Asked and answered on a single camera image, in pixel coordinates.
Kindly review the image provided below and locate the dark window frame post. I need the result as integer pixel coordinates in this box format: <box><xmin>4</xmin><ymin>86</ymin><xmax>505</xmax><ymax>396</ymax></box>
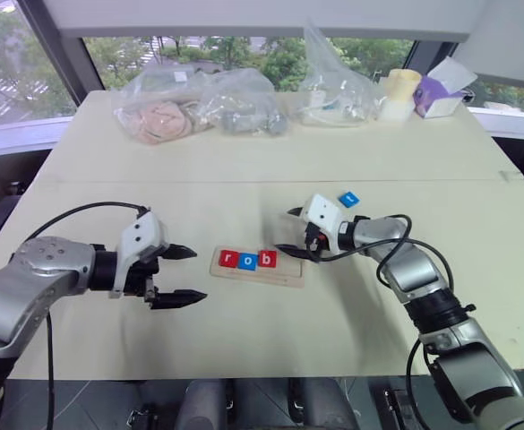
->
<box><xmin>18</xmin><ymin>0</ymin><xmax>107</xmax><ymax>118</ymax></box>

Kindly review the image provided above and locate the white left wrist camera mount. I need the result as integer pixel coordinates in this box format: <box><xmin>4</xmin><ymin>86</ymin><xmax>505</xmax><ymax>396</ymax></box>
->
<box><xmin>108</xmin><ymin>210</ymin><xmax>171</xmax><ymax>300</ymax></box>

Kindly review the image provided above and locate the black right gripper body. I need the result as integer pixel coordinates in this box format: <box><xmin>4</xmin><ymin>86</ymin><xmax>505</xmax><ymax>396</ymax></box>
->
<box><xmin>303</xmin><ymin>222</ymin><xmax>331</xmax><ymax>264</ymax></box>

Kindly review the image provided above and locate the plastic bag with grey parts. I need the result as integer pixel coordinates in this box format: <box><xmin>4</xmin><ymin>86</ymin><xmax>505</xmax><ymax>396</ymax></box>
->
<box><xmin>197</xmin><ymin>68</ymin><xmax>290</xmax><ymax>138</ymax></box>

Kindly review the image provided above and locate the wooden letter tray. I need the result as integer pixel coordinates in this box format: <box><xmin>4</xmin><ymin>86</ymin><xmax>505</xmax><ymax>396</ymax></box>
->
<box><xmin>208</xmin><ymin>245</ymin><xmax>306</xmax><ymax>289</ymax></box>

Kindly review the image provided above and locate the red letter r block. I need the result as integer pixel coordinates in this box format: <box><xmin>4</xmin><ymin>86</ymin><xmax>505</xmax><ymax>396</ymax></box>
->
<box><xmin>218</xmin><ymin>248</ymin><xmax>241</xmax><ymax>269</ymax></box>

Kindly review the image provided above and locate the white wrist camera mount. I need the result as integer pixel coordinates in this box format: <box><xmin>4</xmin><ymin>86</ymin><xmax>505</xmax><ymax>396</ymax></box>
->
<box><xmin>303</xmin><ymin>193</ymin><xmax>348</xmax><ymax>254</ymax></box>
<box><xmin>108</xmin><ymin>210</ymin><xmax>171</xmax><ymax>300</ymax></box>

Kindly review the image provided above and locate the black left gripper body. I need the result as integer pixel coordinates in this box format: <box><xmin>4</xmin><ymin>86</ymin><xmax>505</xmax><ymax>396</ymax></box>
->
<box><xmin>118</xmin><ymin>244</ymin><xmax>172</xmax><ymax>311</ymax></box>

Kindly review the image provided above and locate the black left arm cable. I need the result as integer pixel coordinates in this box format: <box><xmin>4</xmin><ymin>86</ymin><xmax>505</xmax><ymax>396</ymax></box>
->
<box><xmin>18</xmin><ymin>201</ymin><xmax>151</xmax><ymax>430</ymax></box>

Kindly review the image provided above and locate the plastic bag with pink items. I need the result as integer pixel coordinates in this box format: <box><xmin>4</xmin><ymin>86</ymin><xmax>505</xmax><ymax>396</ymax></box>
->
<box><xmin>112</xmin><ymin>61</ymin><xmax>220</xmax><ymax>146</ymax></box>

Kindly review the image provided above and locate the plastic bag with white items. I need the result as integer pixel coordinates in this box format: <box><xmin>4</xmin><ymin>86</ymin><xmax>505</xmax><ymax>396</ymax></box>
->
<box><xmin>287</xmin><ymin>16</ymin><xmax>382</xmax><ymax>130</ymax></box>

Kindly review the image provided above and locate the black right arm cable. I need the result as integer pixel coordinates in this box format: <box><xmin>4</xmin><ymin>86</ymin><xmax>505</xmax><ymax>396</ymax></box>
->
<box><xmin>319</xmin><ymin>213</ymin><xmax>456</xmax><ymax>430</ymax></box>

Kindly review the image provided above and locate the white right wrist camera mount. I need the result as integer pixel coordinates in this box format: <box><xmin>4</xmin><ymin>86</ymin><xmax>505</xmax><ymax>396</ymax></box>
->
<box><xmin>303</xmin><ymin>193</ymin><xmax>348</xmax><ymax>254</ymax></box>

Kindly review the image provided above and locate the purple and white box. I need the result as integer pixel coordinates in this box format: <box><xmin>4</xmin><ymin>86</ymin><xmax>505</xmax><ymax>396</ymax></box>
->
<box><xmin>412</xmin><ymin>56</ymin><xmax>479</xmax><ymax>120</ymax></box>

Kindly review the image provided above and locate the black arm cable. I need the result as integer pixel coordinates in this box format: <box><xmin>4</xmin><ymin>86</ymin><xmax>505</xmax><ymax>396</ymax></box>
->
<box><xmin>319</xmin><ymin>213</ymin><xmax>456</xmax><ymax>430</ymax></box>
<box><xmin>18</xmin><ymin>201</ymin><xmax>151</xmax><ymax>430</ymax></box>

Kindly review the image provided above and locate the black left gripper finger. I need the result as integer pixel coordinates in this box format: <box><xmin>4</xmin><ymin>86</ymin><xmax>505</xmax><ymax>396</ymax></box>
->
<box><xmin>160</xmin><ymin>243</ymin><xmax>199</xmax><ymax>262</ymax></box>
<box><xmin>149</xmin><ymin>289</ymin><xmax>210</xmax><ymax>312</ymax></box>

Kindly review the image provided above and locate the blue letter o block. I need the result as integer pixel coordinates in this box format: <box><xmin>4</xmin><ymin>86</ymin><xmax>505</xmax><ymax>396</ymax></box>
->
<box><xmin>237</xmin><ymin>251</ymin><xmax>260</xmax><ymax>272</ymax></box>

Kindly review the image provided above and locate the dark rounded shape under table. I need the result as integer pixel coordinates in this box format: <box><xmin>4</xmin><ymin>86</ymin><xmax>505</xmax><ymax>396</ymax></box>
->
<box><xmin>184</xmin><ymin>378</ymin><xmax>230</xmax><ymax>430</ymax></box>

